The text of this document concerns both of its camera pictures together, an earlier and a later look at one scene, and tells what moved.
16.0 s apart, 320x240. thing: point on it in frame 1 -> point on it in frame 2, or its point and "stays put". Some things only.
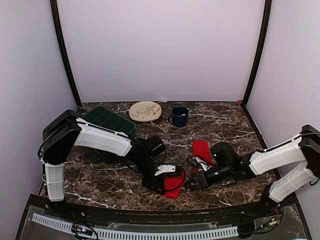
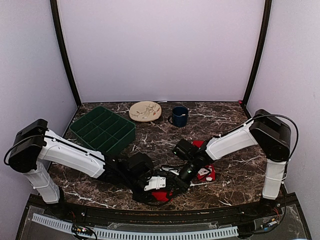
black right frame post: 261,51 stays put
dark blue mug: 180,116 stays put
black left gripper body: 146,181 -> 131,180
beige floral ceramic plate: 145,111 stays put
